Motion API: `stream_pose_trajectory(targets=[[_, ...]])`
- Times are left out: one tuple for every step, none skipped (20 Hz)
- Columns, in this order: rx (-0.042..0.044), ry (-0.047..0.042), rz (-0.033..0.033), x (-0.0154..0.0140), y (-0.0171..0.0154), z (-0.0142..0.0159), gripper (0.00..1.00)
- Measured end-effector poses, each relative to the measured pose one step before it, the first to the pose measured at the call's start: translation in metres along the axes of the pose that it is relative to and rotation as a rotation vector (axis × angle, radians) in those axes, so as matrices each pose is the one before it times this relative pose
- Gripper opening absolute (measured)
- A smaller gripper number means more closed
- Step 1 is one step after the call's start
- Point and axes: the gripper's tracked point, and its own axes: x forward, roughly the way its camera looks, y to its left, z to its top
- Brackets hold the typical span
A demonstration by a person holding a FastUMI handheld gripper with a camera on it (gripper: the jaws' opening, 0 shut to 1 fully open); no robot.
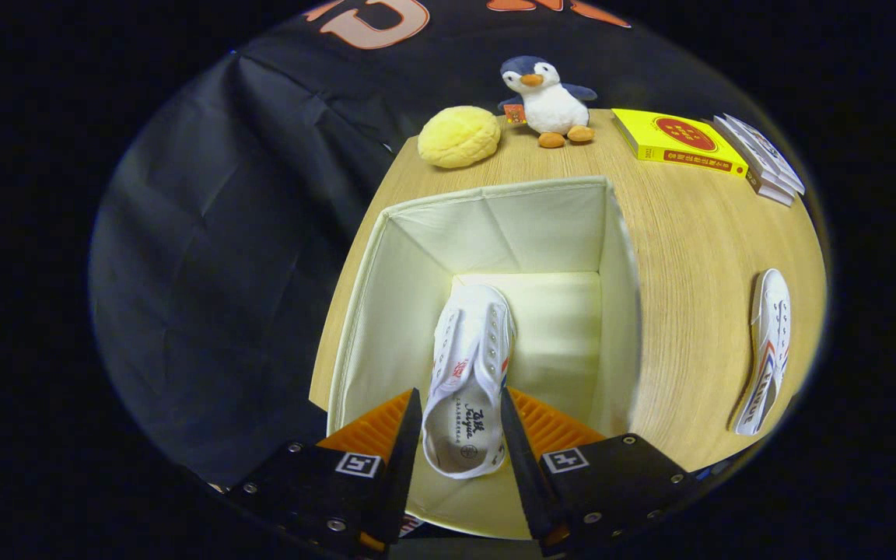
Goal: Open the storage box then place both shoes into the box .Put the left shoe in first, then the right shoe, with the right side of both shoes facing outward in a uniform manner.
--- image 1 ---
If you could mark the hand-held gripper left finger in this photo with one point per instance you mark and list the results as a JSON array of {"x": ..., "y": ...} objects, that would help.
[{"x": 401, "y": 467}]

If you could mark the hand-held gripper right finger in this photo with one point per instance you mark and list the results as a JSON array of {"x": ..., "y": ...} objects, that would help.
[{"x": 522, "y": 467}]

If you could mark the white canvas shoe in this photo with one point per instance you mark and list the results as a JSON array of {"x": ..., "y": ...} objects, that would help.
[
  {"x": 467, "y": 350},
  {"x": 768, "y": 342}
]

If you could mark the beige fabric storage box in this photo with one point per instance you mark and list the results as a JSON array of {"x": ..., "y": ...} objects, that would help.
[{"x": 386, "y": 311}]

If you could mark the yellow round plush toy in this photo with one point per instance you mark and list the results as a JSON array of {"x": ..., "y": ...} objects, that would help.
[{"x": 458, "y": 138}]

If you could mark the penguin plush toy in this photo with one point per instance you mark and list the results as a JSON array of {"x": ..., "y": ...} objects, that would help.
[{"x": 553, "y": 105}]

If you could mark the yellow book with red circle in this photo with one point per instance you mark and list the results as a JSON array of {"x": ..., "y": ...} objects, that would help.
[{"x": 677, "y": 138}]

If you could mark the brown cover book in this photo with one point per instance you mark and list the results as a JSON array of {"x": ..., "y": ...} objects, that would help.
[{"x": 763, "y": 190}]

